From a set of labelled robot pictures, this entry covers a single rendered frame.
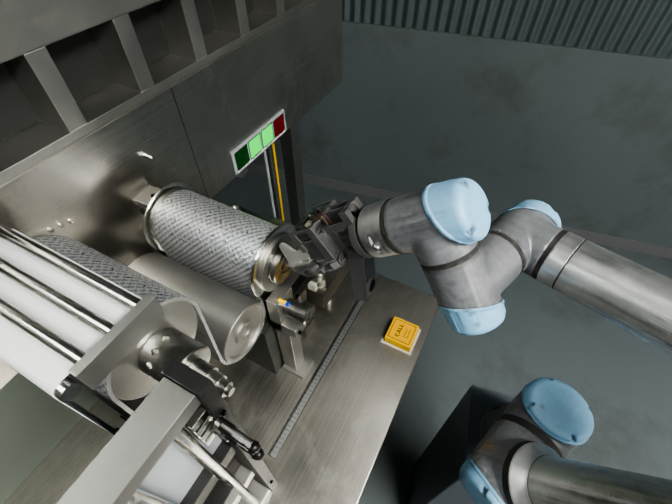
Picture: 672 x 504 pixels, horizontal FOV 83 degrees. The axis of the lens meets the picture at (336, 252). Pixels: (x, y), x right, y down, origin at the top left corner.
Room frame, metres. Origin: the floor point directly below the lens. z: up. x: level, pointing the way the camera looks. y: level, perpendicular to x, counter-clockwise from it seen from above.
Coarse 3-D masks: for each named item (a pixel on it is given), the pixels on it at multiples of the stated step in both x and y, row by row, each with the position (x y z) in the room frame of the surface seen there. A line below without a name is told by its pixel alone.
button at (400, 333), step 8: (392, 320) 0.51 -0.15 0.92; (400, 320) 0.51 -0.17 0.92; (392, 328) 0.48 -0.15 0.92; (400, 328) 0.48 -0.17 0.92; (408, 328) 0.48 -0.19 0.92; (416, 328) 0.48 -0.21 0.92; (392, 336) 0.46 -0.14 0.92; (400, 336) 0.46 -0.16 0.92; (408, 336) 0.46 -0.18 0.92; (392, 344) 0.45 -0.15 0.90; (400, 344) 0.44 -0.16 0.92; (408, 344) 0.44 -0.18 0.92
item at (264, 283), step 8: (152, 224) 0.51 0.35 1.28; (280, 240) 0.45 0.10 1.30; (288, 240) 0.47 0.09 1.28; (272, 248) 0.43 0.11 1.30; (264, 256) 0.41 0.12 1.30; (272, 256) 0.42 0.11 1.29; (264, 264) 0.40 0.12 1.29; (264, 272) 0.40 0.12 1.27; (264, 280) 0.40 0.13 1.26; (264, 288) 0.39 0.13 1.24; (272, 288) 0.41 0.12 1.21
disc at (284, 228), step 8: (288, 224) 0.49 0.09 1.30; (272, 232) 0.45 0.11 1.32; (280, 232) 0.46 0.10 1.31; (288, 232) 0.48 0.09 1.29; (272, 240) 0.44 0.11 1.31; (264, 248) 0.42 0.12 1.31; (296, 248) 0.50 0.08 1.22; (256, 256) 0.41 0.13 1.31; (256, 264) 0.40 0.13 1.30; (256, 272) 0.39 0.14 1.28; (256, 280) 0.39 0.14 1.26; (256, 288) 0.38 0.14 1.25; (256, 296) 0.38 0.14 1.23; (264, 296) 0.40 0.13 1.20
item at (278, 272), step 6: (276, 252) 0.43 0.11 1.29; (276, 258) 0.42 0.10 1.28; (282, 258) 0.43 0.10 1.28; (270, 264) 0.42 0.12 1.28; (276, 264) 0.41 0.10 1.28; (282, 264) 0.42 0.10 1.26; (270, 270) 0.41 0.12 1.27; (276, 270) 0.41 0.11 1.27; (282, 270) 0.43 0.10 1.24; (288, 270) 0.44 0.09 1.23; (270, 276) 0.41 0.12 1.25; (276, 276) 0.41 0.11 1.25; (282, 276) 0.42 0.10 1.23; (288, 276) 0.43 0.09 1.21; (276, 282) 0.40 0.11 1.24
